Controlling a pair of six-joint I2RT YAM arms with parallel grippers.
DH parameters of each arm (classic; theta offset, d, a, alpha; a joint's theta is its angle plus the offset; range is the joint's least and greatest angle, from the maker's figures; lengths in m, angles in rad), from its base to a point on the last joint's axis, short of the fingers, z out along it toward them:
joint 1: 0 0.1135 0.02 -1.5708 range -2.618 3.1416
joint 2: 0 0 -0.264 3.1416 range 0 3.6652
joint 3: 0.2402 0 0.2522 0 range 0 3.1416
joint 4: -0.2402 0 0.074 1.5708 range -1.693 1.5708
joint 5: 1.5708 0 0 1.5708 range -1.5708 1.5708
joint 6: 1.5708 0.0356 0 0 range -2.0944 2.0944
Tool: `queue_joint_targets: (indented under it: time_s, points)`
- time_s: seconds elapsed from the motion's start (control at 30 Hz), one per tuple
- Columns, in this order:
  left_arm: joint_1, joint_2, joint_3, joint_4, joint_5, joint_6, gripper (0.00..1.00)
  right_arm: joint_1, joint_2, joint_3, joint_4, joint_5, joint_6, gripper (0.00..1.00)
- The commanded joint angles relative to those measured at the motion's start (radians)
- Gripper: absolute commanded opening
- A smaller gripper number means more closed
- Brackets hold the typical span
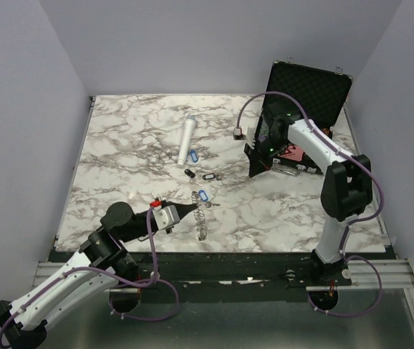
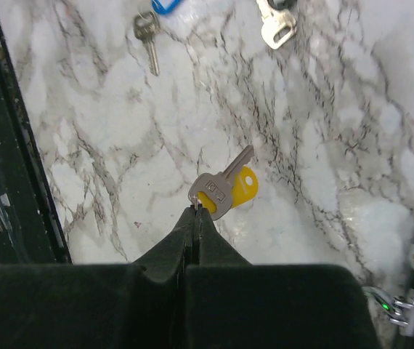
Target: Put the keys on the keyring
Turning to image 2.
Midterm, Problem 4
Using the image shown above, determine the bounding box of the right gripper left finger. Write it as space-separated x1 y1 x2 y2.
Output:
0 207 196 348

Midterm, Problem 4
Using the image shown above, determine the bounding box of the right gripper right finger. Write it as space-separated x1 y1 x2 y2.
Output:
184 209 380 348

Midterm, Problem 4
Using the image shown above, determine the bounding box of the silver key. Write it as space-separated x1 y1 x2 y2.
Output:
187 145 259 221
256 0 297 50
134 11 160 76

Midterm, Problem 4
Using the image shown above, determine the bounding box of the yellow key tag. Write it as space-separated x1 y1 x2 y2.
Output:
189 166 259 220

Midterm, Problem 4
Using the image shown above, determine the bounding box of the silver key on blue tag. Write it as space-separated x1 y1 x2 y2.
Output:
134 11 160 76

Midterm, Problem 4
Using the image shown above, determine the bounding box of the silver key on black tag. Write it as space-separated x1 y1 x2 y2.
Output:
256 0 297 50

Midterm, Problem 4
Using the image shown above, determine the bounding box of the blue key tag near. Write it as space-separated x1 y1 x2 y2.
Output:
152 0 182 15

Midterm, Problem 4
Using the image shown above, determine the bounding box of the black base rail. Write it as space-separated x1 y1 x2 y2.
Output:
0 24 72 264

